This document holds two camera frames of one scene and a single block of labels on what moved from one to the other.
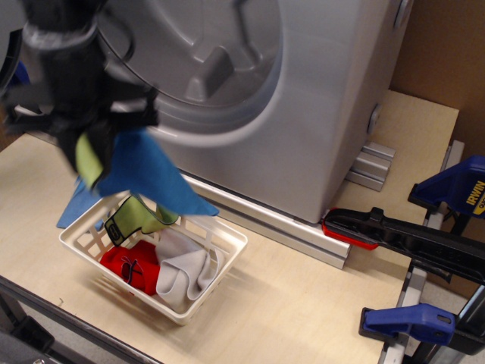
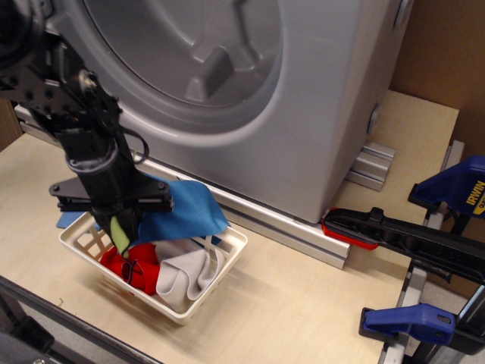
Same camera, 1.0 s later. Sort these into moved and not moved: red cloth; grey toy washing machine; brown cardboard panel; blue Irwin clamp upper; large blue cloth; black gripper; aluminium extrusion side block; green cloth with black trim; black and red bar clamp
Moved: green cloth with black trim; large blue cloth; black gripper
Not moved: red cloth; aluminium extrusion side block; brown cardboard panel; black and red bar clamp; grey toy washing machine; blue Irwin clamp upper
